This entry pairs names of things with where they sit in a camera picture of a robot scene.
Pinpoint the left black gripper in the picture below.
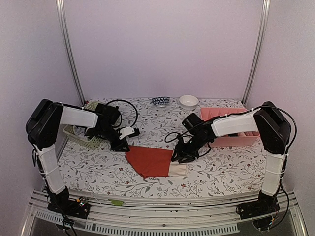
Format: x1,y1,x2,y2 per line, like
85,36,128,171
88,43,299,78
97,126,130,152

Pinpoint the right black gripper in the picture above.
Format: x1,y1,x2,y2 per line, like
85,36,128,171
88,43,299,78
172,135,209,164

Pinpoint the red cloth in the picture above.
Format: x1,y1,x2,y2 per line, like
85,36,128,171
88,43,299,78
126,146,188,179

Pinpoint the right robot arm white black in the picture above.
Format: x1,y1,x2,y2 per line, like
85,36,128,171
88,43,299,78
171,101,297,214

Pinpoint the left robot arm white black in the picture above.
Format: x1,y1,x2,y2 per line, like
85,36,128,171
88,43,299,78
26,99,140,213

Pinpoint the beige perforated plastic basket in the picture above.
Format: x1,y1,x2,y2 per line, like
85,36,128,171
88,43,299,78
63,101,116,150

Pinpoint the floral patterned table mat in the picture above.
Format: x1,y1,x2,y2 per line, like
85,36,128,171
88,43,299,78
59,98,266,199

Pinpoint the pink divided organizer tray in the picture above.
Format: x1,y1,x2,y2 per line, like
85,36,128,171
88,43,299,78
200,107,260,148

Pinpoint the small white bowl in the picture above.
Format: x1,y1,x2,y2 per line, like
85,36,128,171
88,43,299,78
179,95,199,111

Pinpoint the blue white zigzag bowl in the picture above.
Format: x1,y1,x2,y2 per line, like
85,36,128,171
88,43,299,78
151,96,170,107

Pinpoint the green tape piece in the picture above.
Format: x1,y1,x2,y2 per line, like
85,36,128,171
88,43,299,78
109,199,124,206

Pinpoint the rolled beige cloth in tray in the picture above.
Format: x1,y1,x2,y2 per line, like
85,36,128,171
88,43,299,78
238,131,259,137

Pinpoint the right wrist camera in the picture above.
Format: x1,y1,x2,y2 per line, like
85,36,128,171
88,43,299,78
176,134,185,147

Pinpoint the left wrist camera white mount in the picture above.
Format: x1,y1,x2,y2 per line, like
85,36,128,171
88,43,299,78
119,126,140,140

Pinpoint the front aluminium rail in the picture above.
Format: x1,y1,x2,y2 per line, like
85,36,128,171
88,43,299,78
21,190,308,236

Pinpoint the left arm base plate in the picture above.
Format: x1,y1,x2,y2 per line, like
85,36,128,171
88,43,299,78
47,198,91,219

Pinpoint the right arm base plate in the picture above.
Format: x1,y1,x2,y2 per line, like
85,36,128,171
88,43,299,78
236,200,280,219

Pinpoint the left aluminium frame post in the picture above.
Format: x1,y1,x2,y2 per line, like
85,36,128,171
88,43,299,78
56,0,85,104

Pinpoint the aluminium frame post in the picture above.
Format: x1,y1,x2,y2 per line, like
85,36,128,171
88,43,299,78
241,0,271,106
56,0,85,104

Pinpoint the right aluminium frame post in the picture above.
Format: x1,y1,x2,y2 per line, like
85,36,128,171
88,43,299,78
241,0,271,106

